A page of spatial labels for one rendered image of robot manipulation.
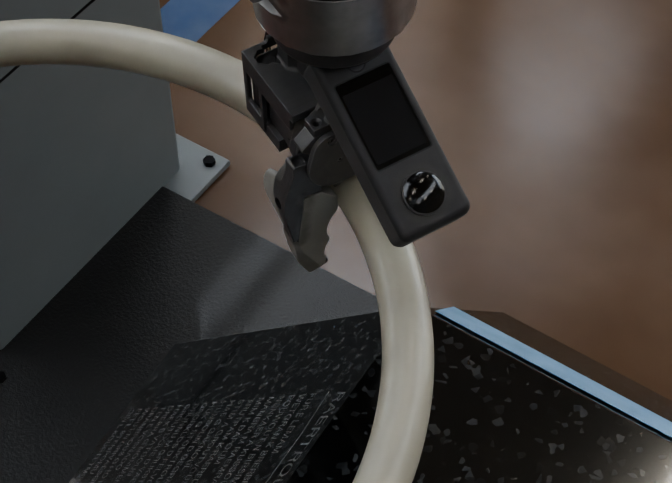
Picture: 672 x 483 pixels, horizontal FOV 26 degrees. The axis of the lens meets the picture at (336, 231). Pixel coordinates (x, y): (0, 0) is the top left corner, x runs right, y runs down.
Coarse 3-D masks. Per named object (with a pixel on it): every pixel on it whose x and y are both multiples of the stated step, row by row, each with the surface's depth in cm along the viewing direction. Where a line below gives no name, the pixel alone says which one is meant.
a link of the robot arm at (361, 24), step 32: (256, 0) 76; (288, 0) 74; (320, 0) 74; (352, 0) 74; (384, 0) 75; (416, 0) 79; (288, 32) 76; (320, 32) 75; (352, 32) 75; (384, 32) 77
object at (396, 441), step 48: (0, 48) 95; (48, 48) 95; (96, 48) 95; (144, 48) 94; (192, 48) 94; (240, 96) 93; (336, 192) 89; (384, 240) 86; (384, 288) 84; (384, 336) 83; (432, 336) 83; (384, 384) 81; (432, 384) 82; (384, 432) 79; (384, 480) 77
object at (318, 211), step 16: (272, 176) 92; (272, 192) 93; (320, 192) 88; (304, 208) 88; (320, 208) 89; (336, 208) 90; (304, 224) 89; (320, 224) 90; (288, 240) 92; (304, 240) 90; (320, 240) 91; (304, 256) 92; (320, 256) 93
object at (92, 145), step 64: (0, 0) 160; (64, 0) 170; (128, 0) 182; (64, 64) 176; (0, 128) 170; (64, 128) 182; (128, 128) 195; (0, 192) 176; (64, 192) 189; (128, 192) 203; (192, 192) 210; (0, 256) 182; (64, 256) 196; (0, 320) 189
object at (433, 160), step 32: (384, 64) 81; (320, 96) 81; (352, 96) 80; (384, 96) 80; (352, 128) 80; (384, 128) 80; (416, 128) 80; (352, 160) 81; (384, 160) 80; (416, 160) 80; (384, 192) 79; (416, 192) 79; (448, 192) 80; (384, 224) 81; (416, 224) 79
